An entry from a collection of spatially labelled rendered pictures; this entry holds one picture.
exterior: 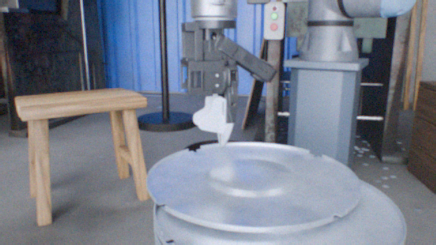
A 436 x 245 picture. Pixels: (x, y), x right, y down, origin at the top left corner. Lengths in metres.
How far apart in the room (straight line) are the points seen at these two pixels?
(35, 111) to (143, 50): 2.22
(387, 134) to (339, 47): 0.73
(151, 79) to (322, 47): 2.38
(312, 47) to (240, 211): 0.60
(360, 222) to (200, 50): 0.34
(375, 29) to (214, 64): 1.10
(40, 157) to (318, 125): 0.74
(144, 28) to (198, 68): 2.62
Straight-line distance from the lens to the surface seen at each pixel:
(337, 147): 0.95
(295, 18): 1.56
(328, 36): 0.94
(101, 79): 2.71
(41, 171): 1.09
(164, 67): 2.04
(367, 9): 0.89
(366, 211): 0.47
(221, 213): 0.41
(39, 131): 1.06
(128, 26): 3.22
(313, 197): 0.46
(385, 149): 1.61
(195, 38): 0.57
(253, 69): 0.60
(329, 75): 0.92
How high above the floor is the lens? 0.52
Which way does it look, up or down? 14 degrees down
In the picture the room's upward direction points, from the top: straight up
